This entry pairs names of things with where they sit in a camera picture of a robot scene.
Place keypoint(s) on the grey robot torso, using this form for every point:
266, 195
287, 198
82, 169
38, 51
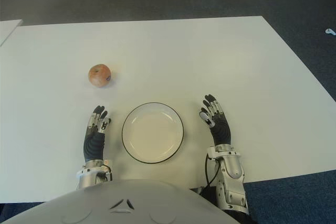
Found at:
126, 203

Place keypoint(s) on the red apple with blue sticker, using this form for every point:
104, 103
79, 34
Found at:
99, 75

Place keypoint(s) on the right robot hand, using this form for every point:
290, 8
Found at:
221, 129

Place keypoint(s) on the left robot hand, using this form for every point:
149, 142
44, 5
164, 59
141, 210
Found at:
94, 142

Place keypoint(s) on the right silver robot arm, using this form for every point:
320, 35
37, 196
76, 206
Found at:
232, 176

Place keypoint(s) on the white plate with black rim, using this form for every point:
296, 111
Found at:
152, 132

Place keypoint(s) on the small white floor object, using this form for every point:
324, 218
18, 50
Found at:
330, 31

